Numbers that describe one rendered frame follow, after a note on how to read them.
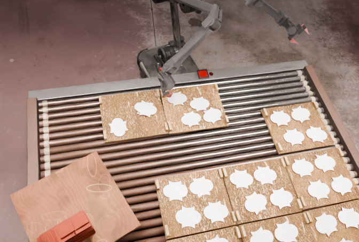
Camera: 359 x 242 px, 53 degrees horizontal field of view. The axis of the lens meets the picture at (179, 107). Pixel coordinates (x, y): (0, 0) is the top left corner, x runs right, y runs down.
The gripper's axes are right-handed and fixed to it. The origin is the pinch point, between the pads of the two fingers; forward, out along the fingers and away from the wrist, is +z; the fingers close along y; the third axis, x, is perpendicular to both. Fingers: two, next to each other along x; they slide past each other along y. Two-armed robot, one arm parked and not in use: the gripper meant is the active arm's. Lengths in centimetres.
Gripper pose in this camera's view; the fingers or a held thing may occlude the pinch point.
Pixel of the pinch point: (168, 90)
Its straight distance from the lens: 239.0
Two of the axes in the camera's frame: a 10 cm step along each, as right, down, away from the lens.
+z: 2.0, 4.6, 8.6
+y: -1.8, -8.5, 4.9
